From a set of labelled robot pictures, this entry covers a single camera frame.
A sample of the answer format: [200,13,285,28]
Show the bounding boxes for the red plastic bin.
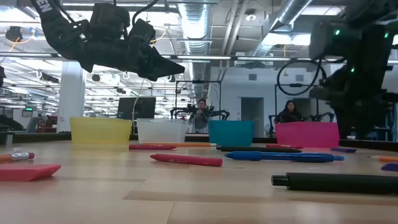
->
[275,121,340,149]

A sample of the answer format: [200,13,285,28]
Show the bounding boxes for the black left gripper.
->
[82,37,186,82]

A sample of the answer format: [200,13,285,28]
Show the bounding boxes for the black ceiling camera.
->
[5,26,24,43]

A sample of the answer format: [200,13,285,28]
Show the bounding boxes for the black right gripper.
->
[309,62,398,140]

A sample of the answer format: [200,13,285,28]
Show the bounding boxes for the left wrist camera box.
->
[128,18,156,46]

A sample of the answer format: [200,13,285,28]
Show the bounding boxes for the grey door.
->
[241,96,265,121]

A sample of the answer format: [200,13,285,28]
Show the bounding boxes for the yellow plastic bin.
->
[70,116,133,146]

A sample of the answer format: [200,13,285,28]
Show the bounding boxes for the white pillar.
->
[57,61,86,134]

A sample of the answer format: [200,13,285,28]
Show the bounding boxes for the person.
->
[275,99,304,124]
[188,98,210,134]

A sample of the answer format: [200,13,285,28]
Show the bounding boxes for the blue pen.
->
[224,151,345,164]

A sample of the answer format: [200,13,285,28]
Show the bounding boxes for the black background robot arms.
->
[267,111,336,124]
[170,104,231,121]

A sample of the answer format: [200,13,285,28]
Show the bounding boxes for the silver ceiling duct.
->
[177,2,215,100]
[248,0,315,58]

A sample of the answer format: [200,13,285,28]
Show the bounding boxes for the red eraser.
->
[0,164,62,182]

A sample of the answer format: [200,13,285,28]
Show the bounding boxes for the clear plastic bin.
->
[136,118,190,144]

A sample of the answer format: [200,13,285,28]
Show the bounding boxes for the blue plastic bin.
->
[207,120,256,147]

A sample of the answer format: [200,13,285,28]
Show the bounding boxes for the black monitor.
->
[116,96,157,121]

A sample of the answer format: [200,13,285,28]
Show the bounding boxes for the black pen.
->
[216,146,302,154]
[271,172,398,196]

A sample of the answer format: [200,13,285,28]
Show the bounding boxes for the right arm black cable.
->
[275,57,329,96]

